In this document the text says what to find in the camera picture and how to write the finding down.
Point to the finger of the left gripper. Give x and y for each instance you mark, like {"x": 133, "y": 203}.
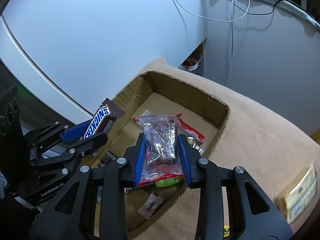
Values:
{"x": 54, "y": 138}
{"x": 66, "y": 164}

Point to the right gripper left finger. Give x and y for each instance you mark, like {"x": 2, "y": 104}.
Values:
{"x": 91, "y": 204}

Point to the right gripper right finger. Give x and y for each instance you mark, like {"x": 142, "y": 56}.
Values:
{"x": 251, "y": 213}

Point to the clear bag of bread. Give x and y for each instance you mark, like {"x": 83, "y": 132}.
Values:
{"x": 293, "y": 201}

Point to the black white patterned candy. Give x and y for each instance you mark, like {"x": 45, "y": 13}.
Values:
{"x": 104, "y": 159}

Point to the large Snickers bar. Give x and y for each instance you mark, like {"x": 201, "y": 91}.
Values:
{"x": 104, "y": 119}

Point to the pink white candy packet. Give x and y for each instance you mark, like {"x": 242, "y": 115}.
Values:
{"x": 151, "y": 204}

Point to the green jelly cup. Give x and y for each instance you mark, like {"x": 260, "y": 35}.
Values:
{"x": 167, "y": 182}

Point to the red date bag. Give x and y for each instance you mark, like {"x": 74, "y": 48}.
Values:
{"x": 158, "y": 158}
{"x": 194, "y": 138}

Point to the yellow candy wrapper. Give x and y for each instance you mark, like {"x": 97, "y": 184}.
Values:
{"x": 225, "y": 230}

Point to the brown cardboard box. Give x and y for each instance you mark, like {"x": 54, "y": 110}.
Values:
{"x": 161, "y": 107}

